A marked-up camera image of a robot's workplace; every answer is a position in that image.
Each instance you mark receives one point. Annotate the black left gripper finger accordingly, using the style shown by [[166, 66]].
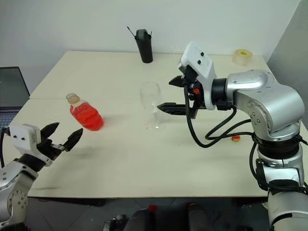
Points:
[[74, 138], [50, 130]]

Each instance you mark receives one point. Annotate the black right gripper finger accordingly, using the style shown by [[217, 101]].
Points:
[[174, 108], [177, 81]]

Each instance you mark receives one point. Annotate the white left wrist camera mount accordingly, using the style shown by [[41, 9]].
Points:
[[24, 138]]

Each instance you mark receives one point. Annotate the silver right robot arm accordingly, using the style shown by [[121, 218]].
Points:
[[272, 106]]

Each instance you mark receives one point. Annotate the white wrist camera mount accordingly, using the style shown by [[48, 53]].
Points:
[[24, 138], [199, 62]]

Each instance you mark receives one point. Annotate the yellow red bottle cap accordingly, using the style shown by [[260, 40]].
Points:
[[236, 139]]

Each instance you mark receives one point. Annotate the dark grey rounded tool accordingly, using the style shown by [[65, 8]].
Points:
[[141, 33]]

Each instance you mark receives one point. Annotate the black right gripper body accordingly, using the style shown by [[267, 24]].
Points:
[[196, 96]]

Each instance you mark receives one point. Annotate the dark grey laptop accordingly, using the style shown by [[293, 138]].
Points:
[[10, 96]]

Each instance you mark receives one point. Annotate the black tall cup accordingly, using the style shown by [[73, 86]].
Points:
[[145, 51]]

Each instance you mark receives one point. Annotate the clear wine glass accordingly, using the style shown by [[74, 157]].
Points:
[[154, 96]]

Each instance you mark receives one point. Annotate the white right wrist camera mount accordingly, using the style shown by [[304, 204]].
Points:
[[199, 62]]

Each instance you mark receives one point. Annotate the clear tape roll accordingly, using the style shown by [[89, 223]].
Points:
[[242, 57]]

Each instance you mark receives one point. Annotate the small black box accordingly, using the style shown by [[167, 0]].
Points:
[[113, 223]]

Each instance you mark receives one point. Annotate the plastic bottle with red drink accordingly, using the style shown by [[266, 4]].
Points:
[[87, 118]]

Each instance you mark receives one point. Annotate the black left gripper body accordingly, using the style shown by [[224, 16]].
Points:
[[49, 148]]

